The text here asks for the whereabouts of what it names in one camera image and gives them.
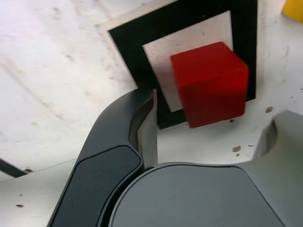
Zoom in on black tape square outline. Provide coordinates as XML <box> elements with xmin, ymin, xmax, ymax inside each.
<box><xmin>107</xmin><ymin>0</ymin><xmax>258</xmax><ymax>131</ymax></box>

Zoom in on black tape strip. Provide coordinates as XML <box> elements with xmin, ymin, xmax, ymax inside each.
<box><xmin>0</xmin><ymin>157</ymin><xmax>28</xmax><ymax>178</ymax></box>

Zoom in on yellow cube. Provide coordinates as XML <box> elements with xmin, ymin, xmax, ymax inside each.
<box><xmin>282</xmin><ymin>0</ymin><xmax>303</xmax><ymax>24</ymax></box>

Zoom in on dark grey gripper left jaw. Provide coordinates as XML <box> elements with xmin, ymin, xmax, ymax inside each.
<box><xmin>46</xmin><ymin>88</ymin><xmax>159</xmax><ymax>227</ymax></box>

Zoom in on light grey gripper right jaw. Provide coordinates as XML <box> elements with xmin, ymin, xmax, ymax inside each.
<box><xmin>101</xmin><ymin>109</ymin><xmax>303</xmax><ymax>227</ymax></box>

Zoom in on red cube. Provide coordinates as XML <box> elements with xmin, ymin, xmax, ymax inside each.
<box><xmin>170</xmin><ymin>41</ymin><xmax>250</xmax><ymax>129</ymax></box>

